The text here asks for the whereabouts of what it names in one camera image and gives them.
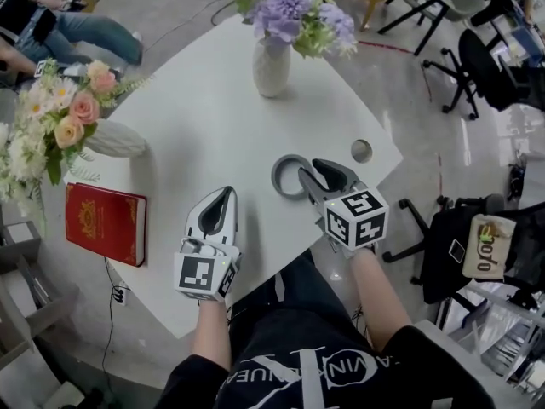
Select white ribbed upright vase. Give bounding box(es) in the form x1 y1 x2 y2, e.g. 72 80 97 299
251 37 293 99

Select beige cloth bag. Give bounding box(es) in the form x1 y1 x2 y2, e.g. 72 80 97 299
461 213 518 282

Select red hardcover book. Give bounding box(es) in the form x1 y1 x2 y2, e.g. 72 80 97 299
64 181 148 268

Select purple flower bouquet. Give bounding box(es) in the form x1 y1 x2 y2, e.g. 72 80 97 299
226 0 359 62

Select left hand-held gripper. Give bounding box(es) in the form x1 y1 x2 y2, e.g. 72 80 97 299
172 186 244 304

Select black power cable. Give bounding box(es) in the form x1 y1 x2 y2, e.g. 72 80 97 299
103 256 129 402

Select silver metal shelf frame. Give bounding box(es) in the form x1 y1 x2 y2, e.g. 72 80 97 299
437 278 545 396

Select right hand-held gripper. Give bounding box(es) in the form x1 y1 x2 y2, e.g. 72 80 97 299
297 158 391 260

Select black mesh office chair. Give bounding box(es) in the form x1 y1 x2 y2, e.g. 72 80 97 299
422 27 545 122

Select pink and white flower bouquet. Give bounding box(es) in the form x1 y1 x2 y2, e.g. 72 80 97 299
0 56 155 232

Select grey roll of tape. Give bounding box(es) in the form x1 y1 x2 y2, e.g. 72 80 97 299
271 153 318 199

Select white phone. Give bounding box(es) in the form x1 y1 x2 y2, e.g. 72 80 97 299
448 239 468 266

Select person's left forearm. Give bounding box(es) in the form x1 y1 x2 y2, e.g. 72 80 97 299
192 298 233 368

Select person's right forearm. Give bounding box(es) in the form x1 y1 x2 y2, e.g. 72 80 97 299
347 247 415 354

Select grey metal rack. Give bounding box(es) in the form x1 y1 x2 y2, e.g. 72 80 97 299
0 221 81 368

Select person's black printed t-shirt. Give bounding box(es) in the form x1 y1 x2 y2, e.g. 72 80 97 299
155 307 510 409

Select person's black trousers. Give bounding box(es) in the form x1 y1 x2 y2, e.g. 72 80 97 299
227 248 363 357

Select white ribbed round vase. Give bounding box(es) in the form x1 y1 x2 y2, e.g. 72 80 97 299
82 118 149 159

